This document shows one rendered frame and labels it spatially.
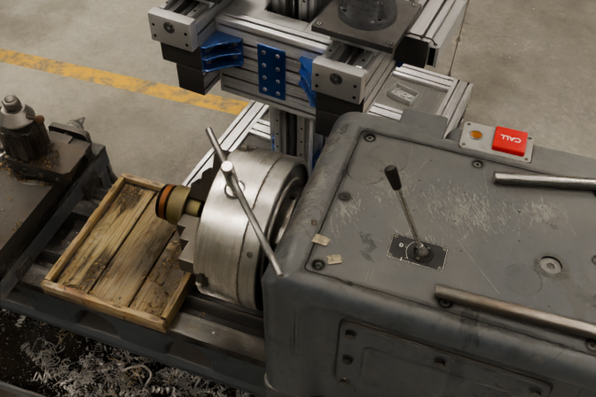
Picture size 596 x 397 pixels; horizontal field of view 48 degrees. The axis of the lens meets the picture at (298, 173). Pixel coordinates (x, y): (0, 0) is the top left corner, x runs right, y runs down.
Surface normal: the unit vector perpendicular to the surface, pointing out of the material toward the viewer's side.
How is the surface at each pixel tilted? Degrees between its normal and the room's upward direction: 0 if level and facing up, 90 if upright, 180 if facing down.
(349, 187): 0
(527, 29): 0
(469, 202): 0
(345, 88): 90
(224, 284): 84
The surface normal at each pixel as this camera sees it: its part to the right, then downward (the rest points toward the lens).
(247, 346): 0.01, -0.69
